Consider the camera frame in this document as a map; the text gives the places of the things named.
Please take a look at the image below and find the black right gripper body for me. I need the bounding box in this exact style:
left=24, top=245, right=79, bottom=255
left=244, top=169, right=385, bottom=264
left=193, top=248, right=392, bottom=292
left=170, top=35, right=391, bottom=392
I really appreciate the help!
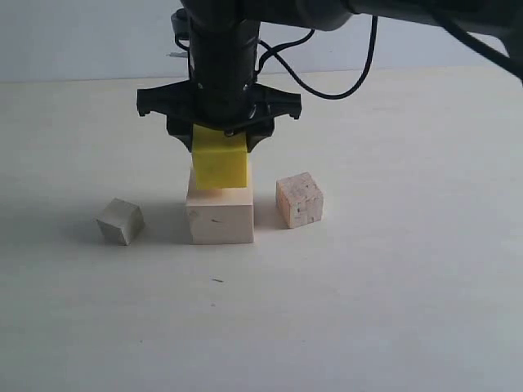
left=136, top=24, right=302, bottom=131

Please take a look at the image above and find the yellow cube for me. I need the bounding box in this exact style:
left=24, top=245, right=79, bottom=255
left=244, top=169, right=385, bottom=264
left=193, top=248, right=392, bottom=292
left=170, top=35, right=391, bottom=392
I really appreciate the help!
left=191, top=124, right=248, bottom=190

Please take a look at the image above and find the medium knotty wooden cube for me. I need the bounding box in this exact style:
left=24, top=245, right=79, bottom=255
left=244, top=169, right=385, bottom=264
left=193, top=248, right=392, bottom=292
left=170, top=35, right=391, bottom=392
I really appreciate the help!
left=275, top=171, right=324, bottom=229

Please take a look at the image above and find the large pale wooden cube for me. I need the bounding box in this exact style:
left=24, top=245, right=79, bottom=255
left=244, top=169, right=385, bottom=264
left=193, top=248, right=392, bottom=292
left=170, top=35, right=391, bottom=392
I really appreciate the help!
left=186, top=169, right=254, bottom=245

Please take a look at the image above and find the small pale wooden cube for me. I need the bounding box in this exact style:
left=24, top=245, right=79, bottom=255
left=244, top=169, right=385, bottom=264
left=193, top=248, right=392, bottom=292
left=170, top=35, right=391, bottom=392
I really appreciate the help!
left=96, top=198, right=145, bottom=246

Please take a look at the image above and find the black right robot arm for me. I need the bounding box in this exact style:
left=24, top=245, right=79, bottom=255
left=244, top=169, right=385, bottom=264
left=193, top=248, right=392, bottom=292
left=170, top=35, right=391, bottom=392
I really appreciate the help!
left=136, top=1, right=522, bottom=149

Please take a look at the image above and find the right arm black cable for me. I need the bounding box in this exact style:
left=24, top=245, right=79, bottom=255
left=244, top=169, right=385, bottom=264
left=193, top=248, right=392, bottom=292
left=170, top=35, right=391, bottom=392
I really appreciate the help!
left=255, top=16, right=379, bottom=100

